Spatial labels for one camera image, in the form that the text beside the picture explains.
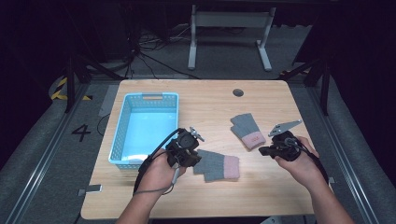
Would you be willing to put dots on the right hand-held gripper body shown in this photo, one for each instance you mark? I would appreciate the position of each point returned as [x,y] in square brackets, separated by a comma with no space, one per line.
[285,146]

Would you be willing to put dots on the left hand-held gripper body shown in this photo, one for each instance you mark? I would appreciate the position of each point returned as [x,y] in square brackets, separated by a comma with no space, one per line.
[186,142]

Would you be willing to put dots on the grey glove with pink cuff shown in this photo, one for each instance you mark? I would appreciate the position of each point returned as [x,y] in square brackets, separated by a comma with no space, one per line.
[214,165]
[247,129]

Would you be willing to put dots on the light blue plastic basket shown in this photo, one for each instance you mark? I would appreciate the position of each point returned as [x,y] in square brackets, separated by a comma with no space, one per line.
[149,130]

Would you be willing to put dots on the person's right hand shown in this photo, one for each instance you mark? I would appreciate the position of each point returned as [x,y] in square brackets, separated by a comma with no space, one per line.
[303,168]

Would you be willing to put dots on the person's left hand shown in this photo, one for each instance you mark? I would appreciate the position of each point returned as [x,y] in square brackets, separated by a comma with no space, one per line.
[157,175]

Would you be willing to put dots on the black metal stand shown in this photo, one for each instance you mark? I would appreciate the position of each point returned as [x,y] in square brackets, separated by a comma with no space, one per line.
[71,84]
[325,90]

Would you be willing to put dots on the silver table bracket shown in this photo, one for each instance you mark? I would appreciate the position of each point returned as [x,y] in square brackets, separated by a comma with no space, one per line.
[93,188]
[332,180]

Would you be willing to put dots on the aluminium floor rail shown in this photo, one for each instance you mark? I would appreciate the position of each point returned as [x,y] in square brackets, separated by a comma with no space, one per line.
[342,161]
[46,155]

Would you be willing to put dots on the white metal desk frame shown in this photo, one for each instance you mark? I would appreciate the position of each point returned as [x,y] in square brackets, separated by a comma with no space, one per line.
[193,46]

